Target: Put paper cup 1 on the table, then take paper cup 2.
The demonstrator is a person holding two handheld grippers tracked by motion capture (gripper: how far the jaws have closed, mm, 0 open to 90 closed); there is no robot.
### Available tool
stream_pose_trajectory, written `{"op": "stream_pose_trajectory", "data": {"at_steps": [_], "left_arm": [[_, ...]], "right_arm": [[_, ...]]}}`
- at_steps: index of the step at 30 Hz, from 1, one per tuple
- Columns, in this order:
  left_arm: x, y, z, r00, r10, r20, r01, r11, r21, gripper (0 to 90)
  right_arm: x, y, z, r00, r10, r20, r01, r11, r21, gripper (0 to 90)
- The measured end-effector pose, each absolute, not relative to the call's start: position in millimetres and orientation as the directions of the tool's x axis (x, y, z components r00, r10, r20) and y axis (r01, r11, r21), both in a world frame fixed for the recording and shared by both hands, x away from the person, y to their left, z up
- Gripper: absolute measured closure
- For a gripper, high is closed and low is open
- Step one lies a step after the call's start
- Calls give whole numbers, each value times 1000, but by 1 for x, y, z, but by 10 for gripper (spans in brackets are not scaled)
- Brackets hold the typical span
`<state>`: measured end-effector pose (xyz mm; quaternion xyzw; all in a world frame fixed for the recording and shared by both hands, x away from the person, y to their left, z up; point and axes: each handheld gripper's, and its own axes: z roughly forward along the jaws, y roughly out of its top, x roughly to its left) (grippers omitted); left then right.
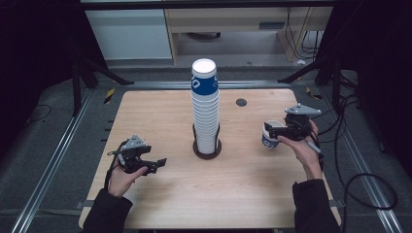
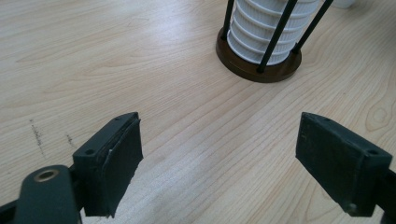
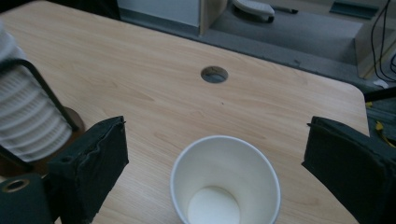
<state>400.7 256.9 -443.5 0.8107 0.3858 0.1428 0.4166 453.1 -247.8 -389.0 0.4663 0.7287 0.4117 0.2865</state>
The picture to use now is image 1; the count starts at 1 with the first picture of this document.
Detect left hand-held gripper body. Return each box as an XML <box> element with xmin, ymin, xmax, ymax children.
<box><xmin>116</xmin><ymin>134</ymin><xmax>154</xmax><ymax>175</ymax></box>

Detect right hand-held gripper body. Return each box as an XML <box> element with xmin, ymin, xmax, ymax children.
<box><xmin>284</xmin><ymin>102</ymin><xmax>323</xmax><ymax>142</ymax></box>

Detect white and blue paper cup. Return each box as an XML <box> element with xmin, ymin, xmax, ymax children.
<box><xmin>260</xmin><ymin>119</ymin><xmax>288</xmax><ymax>150</ymax></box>

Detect black cup holder stand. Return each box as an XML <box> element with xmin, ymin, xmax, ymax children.
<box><xmin>191</xmin><ymin>122</ymin><xmax>223</xmax><ymax>161</ymax></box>

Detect stack of white paper cups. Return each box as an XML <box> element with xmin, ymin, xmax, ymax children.
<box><xmin>189</xmin><ymin>57</ymin><xmax>221</xmax><ymax>155</ymax></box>

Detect person's right hand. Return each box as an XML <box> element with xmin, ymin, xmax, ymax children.
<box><xmin>276</xmin><ymin>119</ymin><xmax>325</xmax><ymax>182</ymax></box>

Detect person's left hand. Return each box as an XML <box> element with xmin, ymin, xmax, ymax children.
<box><xmin>106</xmin><ymin>166</ymin><xmax>149</xmax><ymax>199</ymax></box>

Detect yellow and black floor tape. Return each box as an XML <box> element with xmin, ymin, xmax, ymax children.
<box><xmin>305</xmin><ymin>85</ymin><xmax>324</xmax><ymax>101</ymax></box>
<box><xmin>103</xmin><ymin>87</ymin><xmax>117</xmax><ymax>105</ymax></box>

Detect black stand legs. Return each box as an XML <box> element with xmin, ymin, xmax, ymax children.
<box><xmin>70</xmin><ymin>54</ymin><xmax>136</xmax><ymax>118</ymax></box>
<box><xmin>277</xmin><ymin>57</ymin><xmax>358</xmax><ymax>115</ymax></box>

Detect white cabinet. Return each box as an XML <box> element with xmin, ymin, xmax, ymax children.
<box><xmin>84</xmin><ymin>9</ymin><xmax>173</xmax><ymax>61</ymax></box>

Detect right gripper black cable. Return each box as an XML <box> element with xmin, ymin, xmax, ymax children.
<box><xmin>305</xmin><ymin>128</ymin><xmax>326</xmax><ymax>173</ymax></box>

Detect black floor cable bundle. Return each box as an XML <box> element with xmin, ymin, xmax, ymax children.
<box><xmin>315</xmin><ymin>92</ymin><xmax>362</xmax><ymax>148</ymax></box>

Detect grey table bracket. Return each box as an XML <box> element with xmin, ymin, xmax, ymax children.
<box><xmin>328</xmin><ymin>199</ymin><xmax>347</xmax><ymax>210</ymax></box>
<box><xmin>74</xmin><ymin>199</ymin><xmax>99</xmax><ymax>211</ymax></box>

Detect metal floor rail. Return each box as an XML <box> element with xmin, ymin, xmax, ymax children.
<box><xmin>127</xmin><ymin>80</ymin><xmax>284</xmax><ymax>90</ymax></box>
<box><xmin>320</xmin><ymin>89</ymin><xmax>404</xmax><ymax>233</ymax></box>
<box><xmin>10</xmin><ymin>88</ymin><xmax>95</xmax><ymax>233</ymax></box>

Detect hanging black cables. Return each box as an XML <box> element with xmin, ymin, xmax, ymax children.
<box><xmin>285</xmin><ymin>7</ymin><xmax>325</xmax><ymax>61</ymax></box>

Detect thin black floor cable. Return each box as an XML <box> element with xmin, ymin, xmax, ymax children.
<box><xmin>28</xmin><ymin>103</ymin><xmax>53</xmax><ymax>124</ymax></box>

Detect looped black floor cable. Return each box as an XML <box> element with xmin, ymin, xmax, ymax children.
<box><xmin>340</xmin><ymin>172</ymin><xmax>399</xmax><ymax>233</ymax></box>

